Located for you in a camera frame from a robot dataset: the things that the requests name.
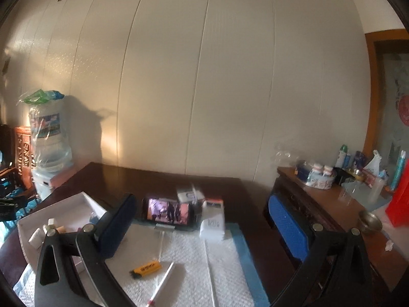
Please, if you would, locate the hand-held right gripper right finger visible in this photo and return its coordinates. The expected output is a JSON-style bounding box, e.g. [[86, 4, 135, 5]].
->
[[268, 193, 374, 307]]

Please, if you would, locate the yellow utility knife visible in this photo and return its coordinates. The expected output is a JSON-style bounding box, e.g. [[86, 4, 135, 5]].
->
[[129, 261, 163, 277]]

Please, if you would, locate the metal bowl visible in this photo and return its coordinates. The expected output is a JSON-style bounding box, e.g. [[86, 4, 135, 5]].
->
[[358, 210, 383, 234]]

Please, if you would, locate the white cardboard tray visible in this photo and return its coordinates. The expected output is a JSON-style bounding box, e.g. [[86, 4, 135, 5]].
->
[[17, 192, 107, 276]]

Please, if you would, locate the green-capped spray can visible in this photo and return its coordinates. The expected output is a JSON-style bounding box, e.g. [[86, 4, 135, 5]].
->
[[335, 145, 348, 168]]

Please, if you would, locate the white box orange top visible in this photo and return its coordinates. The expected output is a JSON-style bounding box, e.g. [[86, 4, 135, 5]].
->
[[202, 198, 224, 221]]

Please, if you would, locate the black smartphone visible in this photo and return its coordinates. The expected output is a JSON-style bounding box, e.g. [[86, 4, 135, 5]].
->
[[142, 197, 192, 225]]

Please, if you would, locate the dark wooden armchair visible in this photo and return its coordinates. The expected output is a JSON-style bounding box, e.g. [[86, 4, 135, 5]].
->
[[0, 166, 37, 227]]

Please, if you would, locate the white tube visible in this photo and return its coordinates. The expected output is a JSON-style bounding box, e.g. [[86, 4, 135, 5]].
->
[[28, 227, 45, 248]]

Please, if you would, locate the white charger box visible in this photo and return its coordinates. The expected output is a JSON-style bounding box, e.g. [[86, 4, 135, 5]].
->
[[200, 219, 226, 240]]

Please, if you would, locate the white quilted pad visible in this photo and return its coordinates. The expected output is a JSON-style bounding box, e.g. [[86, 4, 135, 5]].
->
[[13, 222, 270, 307]]

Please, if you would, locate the teal bottle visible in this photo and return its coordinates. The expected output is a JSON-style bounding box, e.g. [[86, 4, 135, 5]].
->
[[390, 150, 408, 191]]

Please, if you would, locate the blue packet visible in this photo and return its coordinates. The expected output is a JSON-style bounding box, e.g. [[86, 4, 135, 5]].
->
[[296, 161, 312, 180]]

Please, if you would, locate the white water dispenser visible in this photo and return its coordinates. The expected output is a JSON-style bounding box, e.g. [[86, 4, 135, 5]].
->
[[31, 163, 75, 202]]

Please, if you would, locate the white pen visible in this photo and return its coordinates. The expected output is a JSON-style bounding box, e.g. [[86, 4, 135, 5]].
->
[[147, 261, 176, 306]]

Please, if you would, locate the clear plastic cup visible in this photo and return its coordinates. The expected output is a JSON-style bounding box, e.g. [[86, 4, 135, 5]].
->
[[338, 182, 357, 205]]

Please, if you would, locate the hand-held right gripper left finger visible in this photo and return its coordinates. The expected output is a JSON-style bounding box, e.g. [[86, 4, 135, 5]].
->
[[33, 193, 138, 307]]

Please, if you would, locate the translucent plastic bottle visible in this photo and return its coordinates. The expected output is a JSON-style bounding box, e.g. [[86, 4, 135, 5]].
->
[[367, 176, 384, 207]]

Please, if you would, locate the red paper bag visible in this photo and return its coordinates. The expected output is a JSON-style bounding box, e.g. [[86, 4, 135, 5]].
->
[[385, 158, 409, 227]]

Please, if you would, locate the large water jug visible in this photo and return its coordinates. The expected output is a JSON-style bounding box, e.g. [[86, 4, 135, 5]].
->
[[29, 97, 72, 171]]

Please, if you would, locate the green printed plastic bag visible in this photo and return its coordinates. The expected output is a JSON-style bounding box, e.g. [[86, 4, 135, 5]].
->
[[17, 89, 64, 106]]

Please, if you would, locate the carved wooden chair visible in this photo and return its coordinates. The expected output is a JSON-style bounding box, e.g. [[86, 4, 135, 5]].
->
[[13, 126, 36, 176]]

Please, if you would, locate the teal seat cushion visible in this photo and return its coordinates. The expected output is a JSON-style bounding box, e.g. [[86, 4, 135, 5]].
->
[[0, 179, 40, 231]]

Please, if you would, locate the white power bank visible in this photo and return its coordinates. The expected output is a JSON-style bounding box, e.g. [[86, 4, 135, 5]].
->
[[177, 188, 205, 204]]

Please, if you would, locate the white plastic bag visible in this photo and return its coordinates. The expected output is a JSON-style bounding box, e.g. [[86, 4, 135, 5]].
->
[[364, 150, 389, 180]]

